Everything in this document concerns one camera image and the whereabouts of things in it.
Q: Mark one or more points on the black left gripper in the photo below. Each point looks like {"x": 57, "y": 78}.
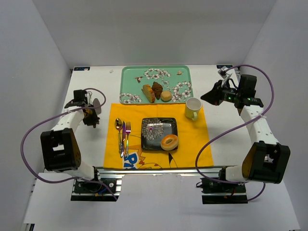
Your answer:
{"x": 91, "y": 119}

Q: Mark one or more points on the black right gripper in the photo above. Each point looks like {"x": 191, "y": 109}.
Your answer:
{"x": 217, "y": 94}

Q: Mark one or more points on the wooden handled metal spatula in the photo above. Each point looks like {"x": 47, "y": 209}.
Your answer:
{"x": 96, "y": 105}

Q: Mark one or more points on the glazed ring donut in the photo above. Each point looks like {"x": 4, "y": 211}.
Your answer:
{"x": 169, "y": 142}

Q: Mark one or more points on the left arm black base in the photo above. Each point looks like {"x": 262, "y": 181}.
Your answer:
{"x": 93, "y": 192}

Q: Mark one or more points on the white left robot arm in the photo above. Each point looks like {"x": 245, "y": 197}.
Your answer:
{"x": 60, "y": 150}

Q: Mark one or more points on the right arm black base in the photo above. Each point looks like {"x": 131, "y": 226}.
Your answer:
{"x": 219, "y": 193}

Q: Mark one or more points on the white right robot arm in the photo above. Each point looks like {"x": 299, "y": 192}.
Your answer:
{"x": 267, "y": 159}

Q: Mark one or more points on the blue label right corner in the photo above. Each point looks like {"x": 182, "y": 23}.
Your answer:
{"x": 223, "y": 66}

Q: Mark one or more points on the blue label corner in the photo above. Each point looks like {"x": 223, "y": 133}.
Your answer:
{"x": 81, "y": 68}
{"x": 223, "y": 66}

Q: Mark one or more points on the yellow green mug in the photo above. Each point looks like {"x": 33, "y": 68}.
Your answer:
{"x": 192, "y": 108}

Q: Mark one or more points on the iridescent spoon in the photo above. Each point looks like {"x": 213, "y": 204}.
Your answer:
{"x": 119, "y": 126}

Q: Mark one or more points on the iridescent knife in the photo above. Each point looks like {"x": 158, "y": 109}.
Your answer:
{"x": 123, "y": 140}

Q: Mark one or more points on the iridescent fork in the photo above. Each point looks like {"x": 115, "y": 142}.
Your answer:
{"x": 128, "y": 131}

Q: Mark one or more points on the green floral tray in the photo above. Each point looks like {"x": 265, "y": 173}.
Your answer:
{"x": 134, "y": 77}

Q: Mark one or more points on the small round muffin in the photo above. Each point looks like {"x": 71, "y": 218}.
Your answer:
{"x": 166, "y": 96}

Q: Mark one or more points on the blue label left corner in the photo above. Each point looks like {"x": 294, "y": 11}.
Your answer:
{"x": 81, "y": 68}

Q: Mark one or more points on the brown croissant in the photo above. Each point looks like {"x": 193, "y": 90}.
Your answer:
{"x": 157, "y": 88}

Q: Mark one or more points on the sliced loaf cake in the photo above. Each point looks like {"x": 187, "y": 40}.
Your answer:
{"x": 149, "y": 93}

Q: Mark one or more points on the black floral square plate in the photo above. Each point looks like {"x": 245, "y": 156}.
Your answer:
{"x": 154, "y": 129}

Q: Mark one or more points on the yellow cartoon placemat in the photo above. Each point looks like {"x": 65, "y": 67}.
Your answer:
{"x": 192, "y": 136}

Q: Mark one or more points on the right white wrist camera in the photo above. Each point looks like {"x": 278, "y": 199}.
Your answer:
{"x": 223, "y": 73}

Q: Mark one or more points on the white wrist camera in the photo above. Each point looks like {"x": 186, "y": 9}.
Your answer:
{"x": 89, "y": 95}
{"x": 223, "y": 73}

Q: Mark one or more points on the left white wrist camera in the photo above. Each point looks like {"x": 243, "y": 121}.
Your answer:
{"x": 89, "y": 95}

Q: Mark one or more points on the aluminium front rail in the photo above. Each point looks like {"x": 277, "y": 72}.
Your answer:
{"x": 156, "y": 171}

